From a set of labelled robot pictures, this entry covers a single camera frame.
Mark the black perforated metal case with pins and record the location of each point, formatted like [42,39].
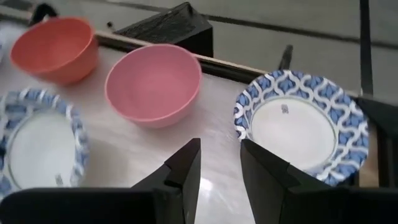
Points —
[174,28]

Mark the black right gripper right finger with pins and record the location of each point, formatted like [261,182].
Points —
[261,186]

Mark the blue patterned paper bowl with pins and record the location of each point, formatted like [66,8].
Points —
[295,130]
[40,149]

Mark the pink bowl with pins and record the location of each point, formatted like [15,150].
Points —
[152,84]

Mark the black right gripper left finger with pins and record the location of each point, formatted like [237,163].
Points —
[183,186]

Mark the coral red bowl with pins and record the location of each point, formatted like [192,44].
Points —
[53,46]

